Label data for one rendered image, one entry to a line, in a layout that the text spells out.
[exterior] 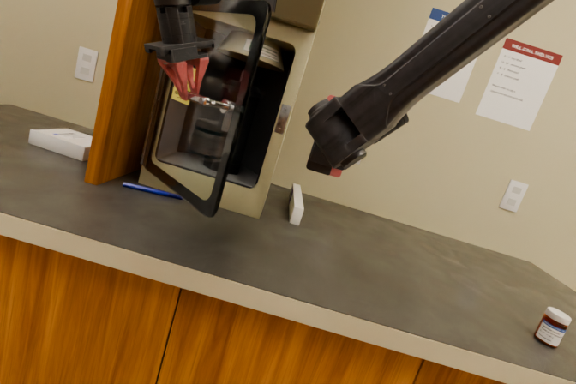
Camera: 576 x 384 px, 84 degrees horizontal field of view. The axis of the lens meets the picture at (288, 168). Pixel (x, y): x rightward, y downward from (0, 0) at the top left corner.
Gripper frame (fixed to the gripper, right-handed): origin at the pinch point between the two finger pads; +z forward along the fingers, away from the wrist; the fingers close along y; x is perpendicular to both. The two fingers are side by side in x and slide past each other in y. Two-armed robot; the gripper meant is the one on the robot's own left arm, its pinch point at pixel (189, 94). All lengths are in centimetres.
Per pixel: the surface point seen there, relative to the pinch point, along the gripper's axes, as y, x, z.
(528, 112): -112, 36, 25
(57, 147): 17.5, -43.0, 18.1
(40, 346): 36, -4, 40
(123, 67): 3.5, -20.6, -2.8
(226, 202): -7.4, -4.9, 30.4
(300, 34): -29.7, 0.1, -7.3
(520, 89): -111, 32, 17
